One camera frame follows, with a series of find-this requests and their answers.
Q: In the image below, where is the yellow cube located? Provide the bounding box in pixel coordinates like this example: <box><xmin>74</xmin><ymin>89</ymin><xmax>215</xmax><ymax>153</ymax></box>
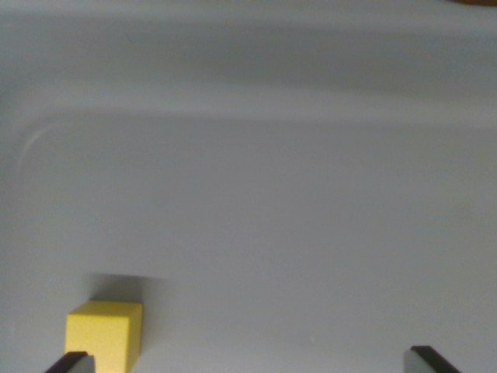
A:
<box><xmin>64</xmin><ymin>299</ymin><xmax>144</xmax><ymax>373</ymax></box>

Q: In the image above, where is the grey plastic bin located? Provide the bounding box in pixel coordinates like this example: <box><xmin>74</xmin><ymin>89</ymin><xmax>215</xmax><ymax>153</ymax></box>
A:
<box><xmin>0</xmin><ymin>0</ymin><xmax>497</xmax><ymax>373</ymax></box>

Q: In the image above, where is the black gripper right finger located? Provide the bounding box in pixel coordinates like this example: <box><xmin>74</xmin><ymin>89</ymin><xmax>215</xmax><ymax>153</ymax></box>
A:
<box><xmin>403</xmin><ymin>345</ymin><xmax>463</xmax><ymax>373</ymax></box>

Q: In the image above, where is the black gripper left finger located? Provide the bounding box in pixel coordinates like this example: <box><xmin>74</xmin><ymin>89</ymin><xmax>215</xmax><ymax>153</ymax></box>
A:
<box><xmin>44</xmin><ymin>350</ymin><xmax>96</xmax><ymax>373</ymax></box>

